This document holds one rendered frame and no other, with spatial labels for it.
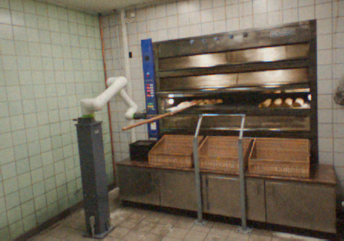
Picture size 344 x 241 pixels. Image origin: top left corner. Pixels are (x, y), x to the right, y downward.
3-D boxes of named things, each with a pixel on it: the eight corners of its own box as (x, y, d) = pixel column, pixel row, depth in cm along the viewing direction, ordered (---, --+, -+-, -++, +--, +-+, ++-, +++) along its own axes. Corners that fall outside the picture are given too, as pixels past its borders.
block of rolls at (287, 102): (265, 102, 396) (265, 98, 396) (303, 101, 375) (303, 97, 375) (258, 107, 342) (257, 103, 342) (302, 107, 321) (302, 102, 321)
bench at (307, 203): (142, 190, 415) (139, 152, 409) (333, 216, 308) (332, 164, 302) (118, 207, 365) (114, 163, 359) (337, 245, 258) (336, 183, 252)
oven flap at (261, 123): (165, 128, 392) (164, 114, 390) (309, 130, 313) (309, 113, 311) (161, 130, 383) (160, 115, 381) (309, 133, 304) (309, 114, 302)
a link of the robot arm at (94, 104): (92, 103, 274) (126, 74, 306) (83, 103, 284) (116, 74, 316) (99, 113, 280) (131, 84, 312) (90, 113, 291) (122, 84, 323)
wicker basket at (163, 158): (166, 154, 387) (164, 134, 384) (205, 156, 363) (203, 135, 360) (147, 164, 344) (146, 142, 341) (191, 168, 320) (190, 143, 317)
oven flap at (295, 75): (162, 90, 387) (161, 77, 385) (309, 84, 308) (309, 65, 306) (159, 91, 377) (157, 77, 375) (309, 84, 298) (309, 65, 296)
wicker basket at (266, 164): (255, 160, 334) (254, 137, 331) (309, 163, 311) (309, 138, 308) (248, 173, 291) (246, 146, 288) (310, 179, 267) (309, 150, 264)
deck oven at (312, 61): (200, 156, 576) (193, 51, 554) (317, 163, 483) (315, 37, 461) (153, 192, 407) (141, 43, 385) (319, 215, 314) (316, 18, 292)
